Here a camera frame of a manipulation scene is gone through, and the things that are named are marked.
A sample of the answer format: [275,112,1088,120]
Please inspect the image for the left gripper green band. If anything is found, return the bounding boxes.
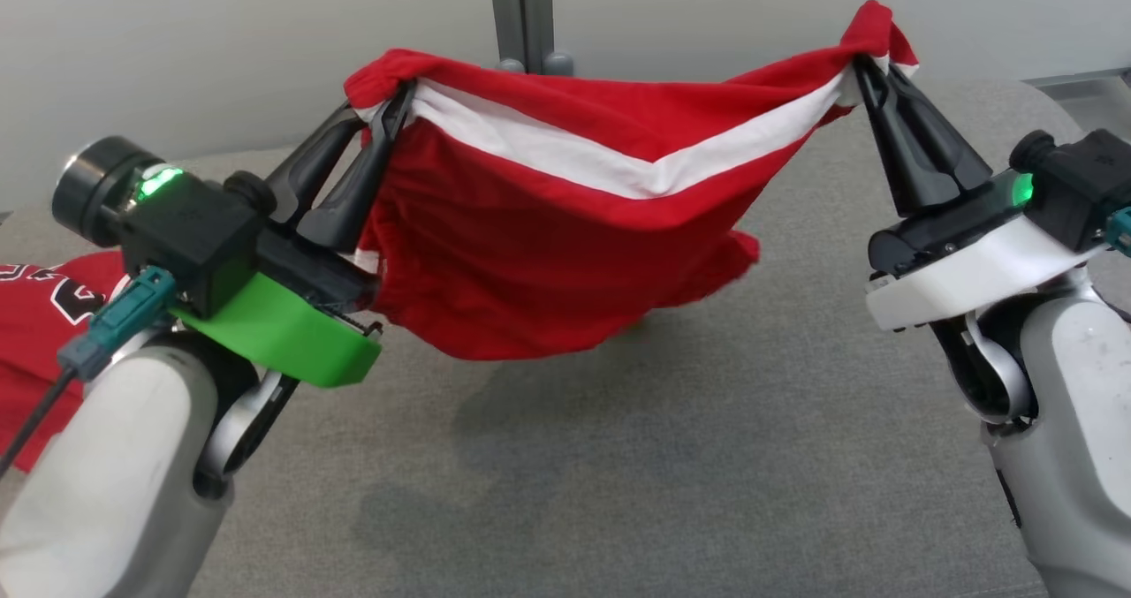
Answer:
[171,81,418,390]

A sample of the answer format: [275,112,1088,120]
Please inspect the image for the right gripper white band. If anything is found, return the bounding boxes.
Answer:
[851,55,1107,333]

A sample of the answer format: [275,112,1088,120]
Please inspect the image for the red shorts with white stripe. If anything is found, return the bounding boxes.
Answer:
[343,0,920,362]

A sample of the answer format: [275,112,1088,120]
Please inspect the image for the dark grey partition base rail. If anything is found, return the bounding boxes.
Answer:
[1025,68,1131,136]

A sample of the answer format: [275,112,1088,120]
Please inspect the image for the black cable with teal plug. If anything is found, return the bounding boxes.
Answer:
[0,267,178,480]
[1104,208,1131,260]

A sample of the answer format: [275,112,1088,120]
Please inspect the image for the grey double partition post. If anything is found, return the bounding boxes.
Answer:
[488,0,576,77]

